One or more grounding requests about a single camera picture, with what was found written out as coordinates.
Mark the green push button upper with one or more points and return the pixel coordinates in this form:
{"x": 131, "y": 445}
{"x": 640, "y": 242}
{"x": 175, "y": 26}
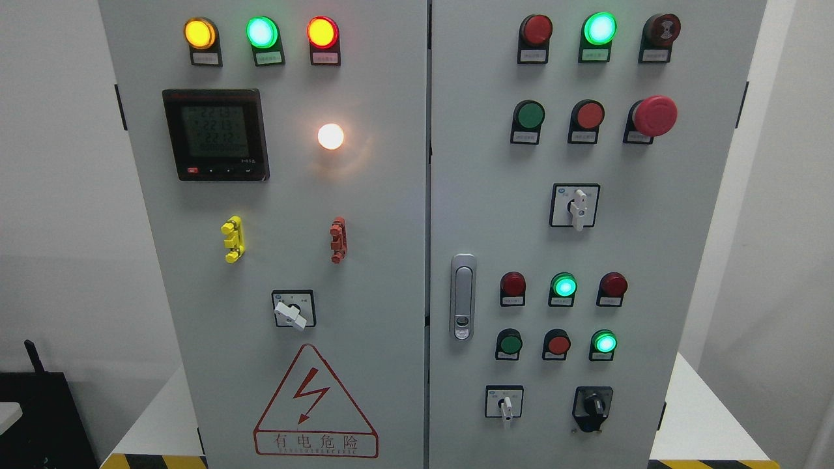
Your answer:
{"x": 528, "y": 116}

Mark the green lamp top right door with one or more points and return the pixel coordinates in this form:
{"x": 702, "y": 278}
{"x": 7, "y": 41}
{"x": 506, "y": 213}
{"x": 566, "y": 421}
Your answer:
{"x": 598, "y": 32}

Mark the black rotary knob switch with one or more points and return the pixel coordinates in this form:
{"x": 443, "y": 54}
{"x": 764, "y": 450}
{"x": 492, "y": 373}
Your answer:
{"x": 591, "y": 407}

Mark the yellow indicator lamp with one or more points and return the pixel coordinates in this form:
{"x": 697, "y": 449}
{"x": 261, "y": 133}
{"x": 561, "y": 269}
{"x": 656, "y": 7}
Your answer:
{"x": 203, "y": 39}

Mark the black box with antenna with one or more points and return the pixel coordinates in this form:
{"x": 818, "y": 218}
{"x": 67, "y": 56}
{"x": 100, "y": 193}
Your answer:
{"x": 49, "y": 434}

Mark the white cabinet base platform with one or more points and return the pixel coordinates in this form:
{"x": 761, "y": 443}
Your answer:
{"x": 697, "y": 431}

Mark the dark red buzzer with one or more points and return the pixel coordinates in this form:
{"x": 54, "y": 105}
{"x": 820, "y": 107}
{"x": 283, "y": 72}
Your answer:
{"x": 658, "y": 35}

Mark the green lamp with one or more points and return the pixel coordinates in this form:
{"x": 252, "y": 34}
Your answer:
{"x": 562, "y": 290}
{"x": 602, "y": 346}

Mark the red terminal connector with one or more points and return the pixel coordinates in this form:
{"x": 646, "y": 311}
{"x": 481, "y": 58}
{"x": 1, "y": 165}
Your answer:
{"x": 338, "y": 243}

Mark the red lamp middle left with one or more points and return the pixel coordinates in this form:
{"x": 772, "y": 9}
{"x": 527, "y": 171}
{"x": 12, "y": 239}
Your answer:
{"x": 512, "y": 289}

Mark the red push button upper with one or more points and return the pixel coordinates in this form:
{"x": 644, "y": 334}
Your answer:
{"x": 586, "y": 119}

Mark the white lever selector switch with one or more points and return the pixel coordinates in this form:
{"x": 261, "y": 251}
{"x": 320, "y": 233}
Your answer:
{"x": 574, "y": 205}
{"x": 504, "y": 402}
{"x": 294, "y": 309}

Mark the green push button lower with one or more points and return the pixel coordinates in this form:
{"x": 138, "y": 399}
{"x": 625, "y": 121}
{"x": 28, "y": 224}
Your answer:
{"x": 508, "y": 344}

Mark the silver door handle lock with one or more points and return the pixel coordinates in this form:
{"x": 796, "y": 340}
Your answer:
{"x": 462, "y": 295}

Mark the red electric hazard warning sticker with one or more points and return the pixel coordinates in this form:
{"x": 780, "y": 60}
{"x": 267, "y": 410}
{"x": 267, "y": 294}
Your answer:
{"x": 312, "y": 414}

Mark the white lever selector switch lower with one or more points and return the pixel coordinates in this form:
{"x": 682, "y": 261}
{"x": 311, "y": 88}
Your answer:
{"x": 504, "y": 402}

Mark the black digital power meter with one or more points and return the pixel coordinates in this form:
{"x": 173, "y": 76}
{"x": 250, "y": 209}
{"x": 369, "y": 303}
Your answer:
{"x": 217, "y": 134}

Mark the yellow terminal connector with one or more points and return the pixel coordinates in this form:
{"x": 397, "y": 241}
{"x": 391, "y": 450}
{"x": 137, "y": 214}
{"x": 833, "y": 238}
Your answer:
{"x": 234, "y": 239}

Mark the green indicator lamp left door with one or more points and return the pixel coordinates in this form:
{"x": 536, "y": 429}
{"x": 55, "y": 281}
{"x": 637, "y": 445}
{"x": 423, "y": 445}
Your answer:
{"x": 265, "y": 41}

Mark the white lever selector switch upper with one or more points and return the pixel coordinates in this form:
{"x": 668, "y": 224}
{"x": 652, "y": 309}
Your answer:
{"x": 574, "y": 205}

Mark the grey cabinet door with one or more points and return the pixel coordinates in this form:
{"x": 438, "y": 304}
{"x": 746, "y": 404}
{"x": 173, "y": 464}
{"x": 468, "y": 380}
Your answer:
{"x": 492, "y": 199}
{"x": 370, "y": 307}

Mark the green lamp lower right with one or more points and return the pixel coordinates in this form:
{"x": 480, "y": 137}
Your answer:
{"x": 602, "y": 346}

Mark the red-orange indicator lamp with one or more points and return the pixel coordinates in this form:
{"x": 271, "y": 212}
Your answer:
{"x": 324, "y": 45}

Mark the dark red lamp middle right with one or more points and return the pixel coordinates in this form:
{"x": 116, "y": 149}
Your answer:
{"x": 612, "y": 289}

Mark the red lamp top right door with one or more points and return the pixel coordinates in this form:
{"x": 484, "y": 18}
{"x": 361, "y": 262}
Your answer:
{"x": 535, "y": 33}

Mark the white lever selector switch left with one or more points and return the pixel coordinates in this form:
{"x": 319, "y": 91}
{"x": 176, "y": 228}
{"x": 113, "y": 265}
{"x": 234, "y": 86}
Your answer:
{"x": 294, "y": 309}

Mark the red emergency stop mushroom button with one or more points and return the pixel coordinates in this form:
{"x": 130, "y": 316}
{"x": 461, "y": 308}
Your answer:
{"x": 649, "y": 118}

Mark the green lamp middle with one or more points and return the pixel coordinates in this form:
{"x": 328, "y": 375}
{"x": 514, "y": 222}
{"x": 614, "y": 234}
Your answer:
{"x": 562, "y": 290}

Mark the white glowing indicator lamp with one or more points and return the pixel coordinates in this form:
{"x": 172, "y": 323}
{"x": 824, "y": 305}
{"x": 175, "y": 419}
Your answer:
{"x": 331, "y": 136}

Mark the green push button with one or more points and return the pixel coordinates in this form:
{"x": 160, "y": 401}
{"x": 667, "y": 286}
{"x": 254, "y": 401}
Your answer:
{"x": 508, "y": 344}
{"x": 528, "y": 116}

